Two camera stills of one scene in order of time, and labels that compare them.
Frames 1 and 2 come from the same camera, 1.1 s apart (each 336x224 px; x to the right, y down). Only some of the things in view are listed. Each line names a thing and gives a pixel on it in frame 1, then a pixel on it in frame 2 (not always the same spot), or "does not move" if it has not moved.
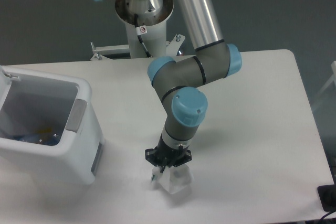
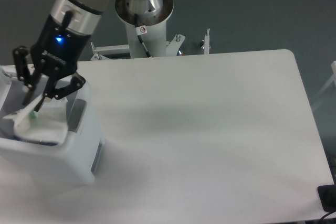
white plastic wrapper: (174, 179) → (48, 124)
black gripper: (165, 155) → (59, 48)
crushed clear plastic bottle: (50, 139) does not move
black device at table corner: (327, 196) does not move
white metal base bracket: (103, 50) does not move
